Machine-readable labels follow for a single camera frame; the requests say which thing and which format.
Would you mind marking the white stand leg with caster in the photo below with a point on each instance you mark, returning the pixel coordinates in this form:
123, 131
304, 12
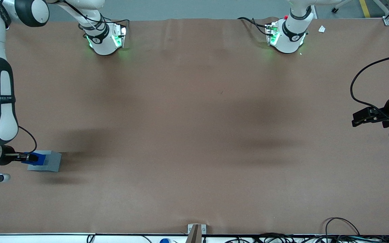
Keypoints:
341, 4

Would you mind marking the gray block base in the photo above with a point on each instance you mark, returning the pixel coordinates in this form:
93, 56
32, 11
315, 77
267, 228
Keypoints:
52, 162

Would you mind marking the white paper scrap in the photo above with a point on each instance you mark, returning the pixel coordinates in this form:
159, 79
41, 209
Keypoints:
321, 29

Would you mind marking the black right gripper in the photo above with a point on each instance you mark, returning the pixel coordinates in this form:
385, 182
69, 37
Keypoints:
8, 156

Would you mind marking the brown table cover sheet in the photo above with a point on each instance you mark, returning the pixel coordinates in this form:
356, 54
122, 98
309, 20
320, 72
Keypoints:
194, 135

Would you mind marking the gray metal mounting bracket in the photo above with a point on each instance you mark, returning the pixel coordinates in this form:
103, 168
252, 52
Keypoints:
204, 229

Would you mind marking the blue round cap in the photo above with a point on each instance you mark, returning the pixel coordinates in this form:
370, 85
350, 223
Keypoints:
164, 241

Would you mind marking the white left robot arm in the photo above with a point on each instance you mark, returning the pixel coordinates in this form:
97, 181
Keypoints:
290, 40

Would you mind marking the blue plastic part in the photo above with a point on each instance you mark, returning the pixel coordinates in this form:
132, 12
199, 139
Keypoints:
37, 158

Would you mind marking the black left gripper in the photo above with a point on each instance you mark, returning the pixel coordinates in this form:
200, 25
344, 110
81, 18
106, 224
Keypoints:
388, 106

